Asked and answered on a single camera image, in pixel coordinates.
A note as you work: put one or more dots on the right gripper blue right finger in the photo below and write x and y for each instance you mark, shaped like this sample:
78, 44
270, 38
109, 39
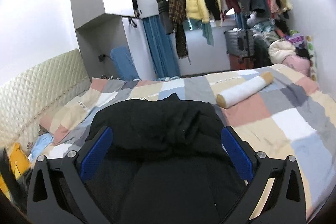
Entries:
240, 152

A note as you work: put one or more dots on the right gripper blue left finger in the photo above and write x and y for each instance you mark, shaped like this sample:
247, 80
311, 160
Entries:
92, 153

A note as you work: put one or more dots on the black puffer jacket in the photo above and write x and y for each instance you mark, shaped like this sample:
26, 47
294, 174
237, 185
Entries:
166, 164

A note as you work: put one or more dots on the patchwork pastel bed quilt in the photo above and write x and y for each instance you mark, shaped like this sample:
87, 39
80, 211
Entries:
289, 116

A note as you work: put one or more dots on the white roll cardboard tube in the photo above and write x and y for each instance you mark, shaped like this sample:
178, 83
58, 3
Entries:
236, 94

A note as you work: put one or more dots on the blue folded board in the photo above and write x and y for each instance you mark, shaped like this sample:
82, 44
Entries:
123, 63

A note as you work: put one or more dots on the cream quilted headboard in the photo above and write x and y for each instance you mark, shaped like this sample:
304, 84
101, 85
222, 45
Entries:
35, 92

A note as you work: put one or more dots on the blue curtain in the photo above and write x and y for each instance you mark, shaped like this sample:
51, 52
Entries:
161, 49

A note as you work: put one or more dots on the pink pillow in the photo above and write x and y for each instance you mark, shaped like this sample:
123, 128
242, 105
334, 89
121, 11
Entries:
297, 63

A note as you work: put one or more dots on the cream fluffy blanket pile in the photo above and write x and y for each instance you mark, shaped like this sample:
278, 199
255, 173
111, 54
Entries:
279, 50

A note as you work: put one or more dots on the grey suitcase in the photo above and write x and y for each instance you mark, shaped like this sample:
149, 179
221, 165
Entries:
240, 42

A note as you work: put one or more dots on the plaid dark scarf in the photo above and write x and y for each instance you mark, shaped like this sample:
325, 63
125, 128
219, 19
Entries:
177, 16

